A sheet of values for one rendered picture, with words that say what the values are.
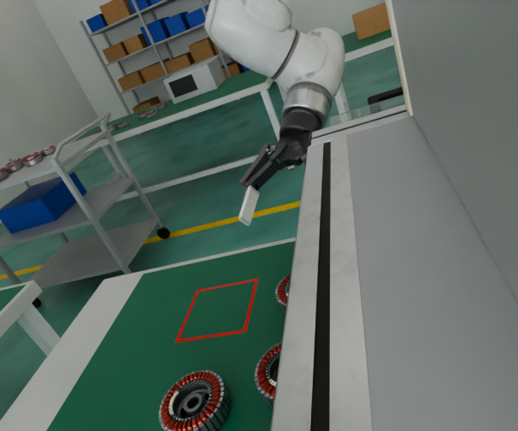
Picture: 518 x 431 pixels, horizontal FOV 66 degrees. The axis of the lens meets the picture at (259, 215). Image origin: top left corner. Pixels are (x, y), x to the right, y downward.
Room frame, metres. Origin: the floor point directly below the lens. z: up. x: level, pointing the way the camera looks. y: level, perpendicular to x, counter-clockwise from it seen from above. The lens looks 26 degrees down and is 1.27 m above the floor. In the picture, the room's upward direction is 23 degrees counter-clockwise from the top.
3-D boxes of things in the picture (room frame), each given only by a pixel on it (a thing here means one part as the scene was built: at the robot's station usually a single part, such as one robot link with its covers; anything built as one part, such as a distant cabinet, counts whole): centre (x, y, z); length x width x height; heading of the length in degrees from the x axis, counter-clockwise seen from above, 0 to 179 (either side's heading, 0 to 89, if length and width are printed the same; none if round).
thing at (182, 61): (7.35, 0.19, 0.87); 0.42 x 0.40 x 0.18; 69
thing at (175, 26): (7.26, -0.02, 1.41); 0.42 x 0.28 x 0.26; 161
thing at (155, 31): (7.39, 0.34, 1.43); 0.42 x 0.36 x 0.29; 158
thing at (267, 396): (0.45, 0.05, 0.77); 0.11 x 0.11 x 0.04
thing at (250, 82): (3.85, 0.44, 0.38); 2.20 x 0.90 x 0.75; 70
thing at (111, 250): (2.69, 1.20, 0.51); 1.01 x 0.60 x 1.01; 70
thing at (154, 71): (7.51, 0.63, 0.89); 0.42 x 0.40 x 0.22; 72
